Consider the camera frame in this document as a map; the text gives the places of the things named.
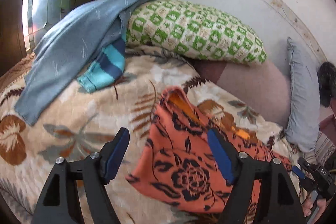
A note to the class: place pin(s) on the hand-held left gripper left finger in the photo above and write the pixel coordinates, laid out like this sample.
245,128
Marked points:
115,154

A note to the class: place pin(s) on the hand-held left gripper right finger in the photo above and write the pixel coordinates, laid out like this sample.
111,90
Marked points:
220,155

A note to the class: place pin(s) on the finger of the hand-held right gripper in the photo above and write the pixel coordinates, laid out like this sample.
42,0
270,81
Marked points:
298,172
304,163

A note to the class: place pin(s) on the orange floral shirt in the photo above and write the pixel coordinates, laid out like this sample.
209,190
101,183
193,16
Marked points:
189,174

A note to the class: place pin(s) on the person's right hand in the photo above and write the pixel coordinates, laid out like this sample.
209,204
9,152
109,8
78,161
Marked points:
307,208

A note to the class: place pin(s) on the striped floral cushion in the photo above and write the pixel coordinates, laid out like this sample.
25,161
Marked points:
324,146

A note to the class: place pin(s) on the leaf print blanket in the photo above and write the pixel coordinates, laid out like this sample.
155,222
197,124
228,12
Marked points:
65,134

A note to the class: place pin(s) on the grey-blue pillow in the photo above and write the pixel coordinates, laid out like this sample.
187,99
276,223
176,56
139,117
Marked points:
302,98

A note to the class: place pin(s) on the mauve backrest cushion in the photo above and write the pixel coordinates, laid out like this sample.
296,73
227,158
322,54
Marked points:
249,87

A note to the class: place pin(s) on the dark furry cushion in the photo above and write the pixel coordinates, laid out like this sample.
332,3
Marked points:
326,82

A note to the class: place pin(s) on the teal striped garment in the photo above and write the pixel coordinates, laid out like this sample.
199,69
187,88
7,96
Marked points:
107,66

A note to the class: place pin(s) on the blue-grey sweater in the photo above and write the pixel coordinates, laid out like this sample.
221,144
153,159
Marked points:
73,40

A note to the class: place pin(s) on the green checked pillow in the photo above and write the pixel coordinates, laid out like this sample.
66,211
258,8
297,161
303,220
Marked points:
197,29

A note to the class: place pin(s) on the brown scalloped bedspread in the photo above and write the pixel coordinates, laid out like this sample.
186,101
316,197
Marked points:
15,69

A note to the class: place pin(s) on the dark wooden glazed door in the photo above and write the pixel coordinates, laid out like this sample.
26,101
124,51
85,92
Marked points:
10,16

